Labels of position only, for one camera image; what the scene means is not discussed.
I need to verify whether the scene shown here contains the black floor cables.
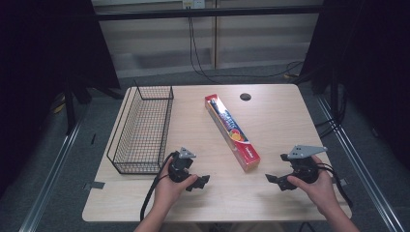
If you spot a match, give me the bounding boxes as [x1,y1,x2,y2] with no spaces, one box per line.
[314,90,349,139]

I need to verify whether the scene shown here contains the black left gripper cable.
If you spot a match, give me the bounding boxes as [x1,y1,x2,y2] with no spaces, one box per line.
[139,151,177,222]

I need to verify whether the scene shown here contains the black wall cable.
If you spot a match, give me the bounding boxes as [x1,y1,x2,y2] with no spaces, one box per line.
[188,8,305,85]

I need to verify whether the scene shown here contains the white wall socket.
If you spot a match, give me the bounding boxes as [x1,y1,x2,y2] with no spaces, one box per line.
[181,0,206,10]

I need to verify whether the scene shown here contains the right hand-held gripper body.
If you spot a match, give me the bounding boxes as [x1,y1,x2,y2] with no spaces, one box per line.
[279,144,329,185]

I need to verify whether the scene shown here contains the person's left hand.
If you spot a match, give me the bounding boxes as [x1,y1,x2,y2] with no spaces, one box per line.
[153,169,199,215]

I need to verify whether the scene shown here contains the person's right hand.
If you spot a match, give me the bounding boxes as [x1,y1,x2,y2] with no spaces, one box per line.
[286,156,340,218]

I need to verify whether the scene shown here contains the metal floor rail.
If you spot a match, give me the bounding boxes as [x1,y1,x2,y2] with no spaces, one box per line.
[315,95,406,232]
[18,119,85,232]

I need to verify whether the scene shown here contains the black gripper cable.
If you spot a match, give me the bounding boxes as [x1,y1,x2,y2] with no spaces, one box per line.
[316,162,354,210]
[139,151,177,222]

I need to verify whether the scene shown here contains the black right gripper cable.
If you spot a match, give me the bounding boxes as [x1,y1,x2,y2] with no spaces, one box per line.
[316,162,354,210]

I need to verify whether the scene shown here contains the black curtain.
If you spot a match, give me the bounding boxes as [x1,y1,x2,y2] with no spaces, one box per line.
[299,0,410,168]
[0,0,121,197]

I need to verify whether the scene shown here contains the long red foil box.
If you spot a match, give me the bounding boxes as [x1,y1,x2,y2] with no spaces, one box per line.
[204,93,262,173]

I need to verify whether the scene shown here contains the black wire basket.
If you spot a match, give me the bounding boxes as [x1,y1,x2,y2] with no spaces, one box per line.
[105,79,175,176]

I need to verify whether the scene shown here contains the black horizontal frame bar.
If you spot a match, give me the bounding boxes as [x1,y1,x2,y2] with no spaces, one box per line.
[93,4,325,22]

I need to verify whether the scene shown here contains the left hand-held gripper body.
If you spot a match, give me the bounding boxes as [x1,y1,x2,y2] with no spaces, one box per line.
[167,147,197,184]

